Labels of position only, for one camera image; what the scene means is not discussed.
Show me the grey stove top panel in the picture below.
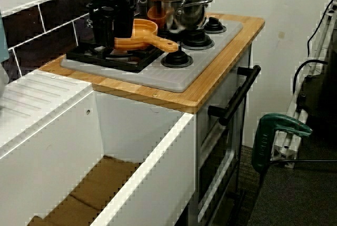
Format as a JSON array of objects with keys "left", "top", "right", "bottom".
[{"left": 60, "top": 19, "right": 243, "bottom": 93}]

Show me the brown cardboard sheet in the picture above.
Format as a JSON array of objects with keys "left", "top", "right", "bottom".
[{"left": 27, "top": 154, "right": 143, "bottom": 226}]

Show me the black burner grate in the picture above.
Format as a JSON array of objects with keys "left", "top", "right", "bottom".
[{"left": 65, "top": 17, "right": 207, "bottom": 73}]

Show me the green clamp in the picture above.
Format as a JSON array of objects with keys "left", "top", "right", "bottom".
[{"left": 251, "top": 112, "right": 313, "bottom": 171}]

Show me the wooden stove countertop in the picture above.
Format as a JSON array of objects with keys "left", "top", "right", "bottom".
[{"left": 38, "top": 12, "right": 265, "bottom": 113}]

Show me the black stove knob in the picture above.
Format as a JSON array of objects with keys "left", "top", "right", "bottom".
[
  {"left": 203, "top": 16, "right": 227, "bottom": 34},
  {"left": 161, "top": 46, "right": 194, "bottom": 68},
  {"left": 180, "top": 28, "right": 214, "bottom": 51}
]

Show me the dark tile backsplash panel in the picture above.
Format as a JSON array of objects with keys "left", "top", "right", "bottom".
[{"left": 0, "top": 0, "right": 172, "bottom": 82}]

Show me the stainless steel pot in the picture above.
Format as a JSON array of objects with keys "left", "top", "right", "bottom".
[{"left": 135, "top": 0, "right": 213, "bottom": 31}]

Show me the black cable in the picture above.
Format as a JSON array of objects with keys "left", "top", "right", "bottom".
[
  {"left": 306, "top": 0, "right": 337, "bottom": 56},
  {"left": 292, "top": 59, "right": 329, "bottom": 97},
  {"left": 259, "top": 159, "right": 337, "bottom": 184}
]

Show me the black equipment box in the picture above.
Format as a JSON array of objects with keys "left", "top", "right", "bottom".
[{"left": 297, "top": 52, "right": 337, "bottom": 137}]

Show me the black oven door handle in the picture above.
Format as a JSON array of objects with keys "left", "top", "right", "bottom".
[{"left": 207, "top": 64, "right": 261, "bottom": 126}]

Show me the aluminium frame rail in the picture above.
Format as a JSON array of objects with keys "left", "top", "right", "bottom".
[{"left": 271, "top": 0, "right": 337, "bottom": 169}]

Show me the white toy oven front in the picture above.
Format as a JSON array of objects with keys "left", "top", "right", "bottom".
[{"left": 194, "top": 44, "right": 253, "bottom": 226}]

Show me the white toy sink basin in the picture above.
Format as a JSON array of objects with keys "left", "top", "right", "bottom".
[{"left": 0, "top": 69, "right": 197, "bottom": 226}]

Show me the orange plastic frying pan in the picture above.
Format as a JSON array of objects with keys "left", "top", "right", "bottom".
[{"left": 114, "top": 18, "right": 179, "bottom": 53}]

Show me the teal box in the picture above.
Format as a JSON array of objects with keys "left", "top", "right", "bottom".
[{"left": 0, "top": 17, "right": 10, "bottom": 63}]

